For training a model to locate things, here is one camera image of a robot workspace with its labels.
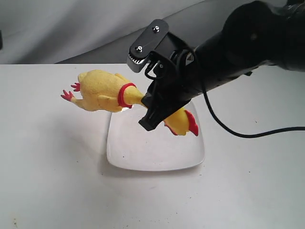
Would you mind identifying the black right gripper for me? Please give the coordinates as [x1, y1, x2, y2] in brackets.
[138, 51, 204, 131]

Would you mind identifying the yellow rubber chicken toy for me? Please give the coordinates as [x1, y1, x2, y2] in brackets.
[61, 70, 199, 136]

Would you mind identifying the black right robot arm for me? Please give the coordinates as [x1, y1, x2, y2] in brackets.
[129, 0, 305, 131]

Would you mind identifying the white square plate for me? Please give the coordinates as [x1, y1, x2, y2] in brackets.
[106, 105, 205, 172]

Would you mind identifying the grey backdrop cloth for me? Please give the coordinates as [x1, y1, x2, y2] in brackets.
[0, 0, 241, 65]

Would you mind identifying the black camera cable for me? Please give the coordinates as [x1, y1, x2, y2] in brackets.
[144, 49, 305, 139]

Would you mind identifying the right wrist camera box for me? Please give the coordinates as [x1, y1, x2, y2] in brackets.
[126, 19, 186, 73]

